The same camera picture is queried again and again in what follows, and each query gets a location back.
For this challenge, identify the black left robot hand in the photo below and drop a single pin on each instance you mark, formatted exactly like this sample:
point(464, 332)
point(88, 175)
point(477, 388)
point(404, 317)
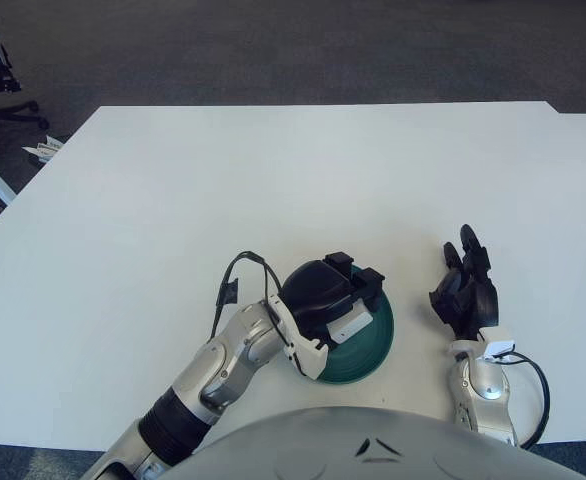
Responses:
point(315, 290)

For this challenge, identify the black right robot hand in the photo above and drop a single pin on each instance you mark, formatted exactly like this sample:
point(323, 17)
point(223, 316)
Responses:
point(483, 305)

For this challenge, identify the white charger block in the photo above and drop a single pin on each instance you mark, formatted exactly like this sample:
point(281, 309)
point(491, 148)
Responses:
point(350, 325)

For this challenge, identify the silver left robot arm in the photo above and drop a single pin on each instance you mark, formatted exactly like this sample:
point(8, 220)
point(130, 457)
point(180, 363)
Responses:
point(228, 365)

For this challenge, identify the green ribbed plate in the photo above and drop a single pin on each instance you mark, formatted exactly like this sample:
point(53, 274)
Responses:
point(368, 355)

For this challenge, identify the grey robot torso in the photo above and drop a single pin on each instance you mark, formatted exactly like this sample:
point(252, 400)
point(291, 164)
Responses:
point(373, 450)

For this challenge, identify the white paper scraps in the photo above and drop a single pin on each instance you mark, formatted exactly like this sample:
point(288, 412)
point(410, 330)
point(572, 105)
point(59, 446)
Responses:
point(44, 148)

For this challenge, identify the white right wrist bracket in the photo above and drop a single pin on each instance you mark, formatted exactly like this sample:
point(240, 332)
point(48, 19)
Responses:
point(500, 345)

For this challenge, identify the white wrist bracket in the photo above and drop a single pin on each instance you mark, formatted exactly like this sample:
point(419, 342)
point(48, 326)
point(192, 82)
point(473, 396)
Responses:
point(500, 345)
point(310, 357)

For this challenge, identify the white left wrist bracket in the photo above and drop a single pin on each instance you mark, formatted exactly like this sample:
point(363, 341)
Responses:
point(310, 357)

